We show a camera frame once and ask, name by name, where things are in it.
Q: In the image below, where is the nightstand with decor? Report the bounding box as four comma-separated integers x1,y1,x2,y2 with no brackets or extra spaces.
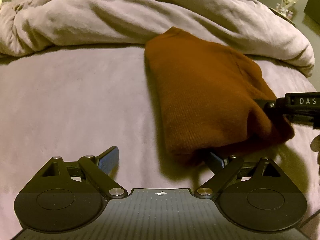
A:
270,0,299,26

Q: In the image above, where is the lavender bed sheet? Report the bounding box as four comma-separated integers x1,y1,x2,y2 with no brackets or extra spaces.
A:
0,43,320,240

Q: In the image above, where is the brown knit cardigan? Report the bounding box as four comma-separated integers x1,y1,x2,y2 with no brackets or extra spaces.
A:
145,27,295,163

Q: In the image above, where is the lavender rumpled duvet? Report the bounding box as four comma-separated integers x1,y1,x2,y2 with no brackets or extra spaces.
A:
1,0,315,77

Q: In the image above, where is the person's right hand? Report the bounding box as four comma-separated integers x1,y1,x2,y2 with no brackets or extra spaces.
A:
310,135,320,152

